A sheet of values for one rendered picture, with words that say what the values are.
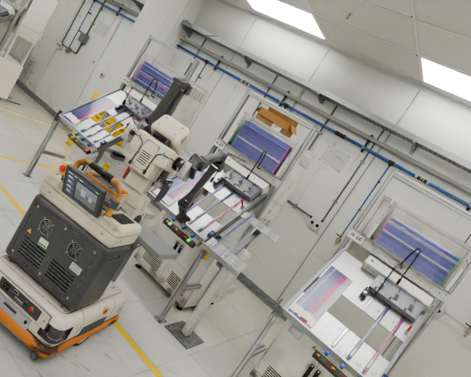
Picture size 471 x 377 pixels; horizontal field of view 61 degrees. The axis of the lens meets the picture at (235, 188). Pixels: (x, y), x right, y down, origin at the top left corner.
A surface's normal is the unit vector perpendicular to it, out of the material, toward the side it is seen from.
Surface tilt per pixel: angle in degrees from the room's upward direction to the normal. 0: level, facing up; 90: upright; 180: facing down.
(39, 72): 90
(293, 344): 90
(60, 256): 90
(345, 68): 90
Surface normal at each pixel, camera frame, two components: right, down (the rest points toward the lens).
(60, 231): -0.27, -0.03
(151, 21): -0.46, -0.16
